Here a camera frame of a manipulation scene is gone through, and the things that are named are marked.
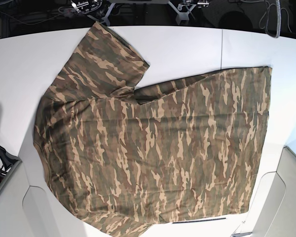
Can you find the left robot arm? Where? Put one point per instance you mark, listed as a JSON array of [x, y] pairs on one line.
[[184, 8]]

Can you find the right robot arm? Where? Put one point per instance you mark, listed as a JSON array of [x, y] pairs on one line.
[[98, 10]]

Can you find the camouflage T-shirt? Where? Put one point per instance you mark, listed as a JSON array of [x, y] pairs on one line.
[[122, 158]]

